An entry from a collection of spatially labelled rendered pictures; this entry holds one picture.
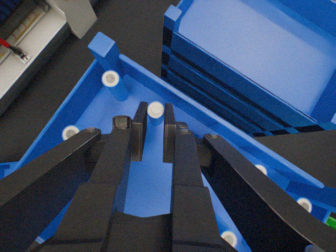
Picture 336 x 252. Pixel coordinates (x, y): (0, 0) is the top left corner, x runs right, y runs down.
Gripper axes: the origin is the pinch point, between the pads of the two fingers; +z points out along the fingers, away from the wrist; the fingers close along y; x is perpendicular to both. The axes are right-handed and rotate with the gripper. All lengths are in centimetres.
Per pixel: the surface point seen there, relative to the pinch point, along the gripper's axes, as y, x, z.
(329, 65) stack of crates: 31.7, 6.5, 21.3
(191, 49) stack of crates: 5.0, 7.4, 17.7
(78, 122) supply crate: -9.9, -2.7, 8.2
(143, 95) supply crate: -1.9, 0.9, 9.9
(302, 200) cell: 15.0, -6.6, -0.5
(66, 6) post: -27, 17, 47
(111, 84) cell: -4.5, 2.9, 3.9
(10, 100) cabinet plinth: -48, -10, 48
